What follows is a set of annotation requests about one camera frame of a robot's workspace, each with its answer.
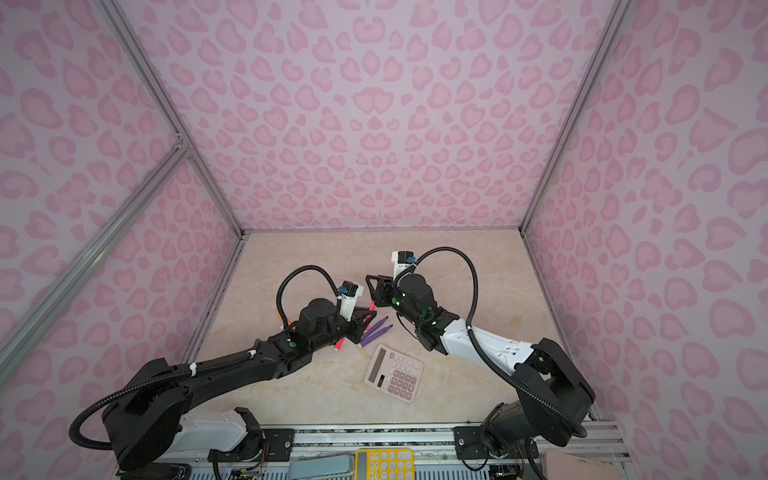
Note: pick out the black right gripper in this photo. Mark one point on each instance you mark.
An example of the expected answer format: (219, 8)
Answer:
(384, 289)

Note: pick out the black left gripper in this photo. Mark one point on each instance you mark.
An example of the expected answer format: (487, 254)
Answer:
(358, 324)

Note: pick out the purple highlighter pen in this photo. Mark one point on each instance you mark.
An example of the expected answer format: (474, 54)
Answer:
(377, 326)
(369, 338)

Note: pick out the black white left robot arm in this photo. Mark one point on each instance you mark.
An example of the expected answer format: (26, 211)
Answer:
(143, 425)

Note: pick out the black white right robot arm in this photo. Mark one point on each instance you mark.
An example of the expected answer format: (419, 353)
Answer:
(554, 398)

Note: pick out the pink white calculator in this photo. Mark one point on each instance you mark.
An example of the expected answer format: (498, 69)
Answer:
(394, 374)

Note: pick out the yellow calculator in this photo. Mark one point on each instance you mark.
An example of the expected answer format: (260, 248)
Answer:
(384, 464)

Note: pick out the grey blue case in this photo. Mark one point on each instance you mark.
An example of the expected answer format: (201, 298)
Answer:
(321, 467)

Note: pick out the pink box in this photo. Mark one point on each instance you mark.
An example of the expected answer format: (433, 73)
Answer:
(560, 466)

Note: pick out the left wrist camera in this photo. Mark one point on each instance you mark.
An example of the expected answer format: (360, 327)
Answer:
(349, 293)

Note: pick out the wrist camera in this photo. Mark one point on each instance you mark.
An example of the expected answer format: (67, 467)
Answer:
(404, 263)
(349, 293)

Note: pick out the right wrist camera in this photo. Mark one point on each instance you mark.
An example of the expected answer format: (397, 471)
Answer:
(404, 263)

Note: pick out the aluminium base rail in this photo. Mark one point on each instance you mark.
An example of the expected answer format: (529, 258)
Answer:
(438, 451)

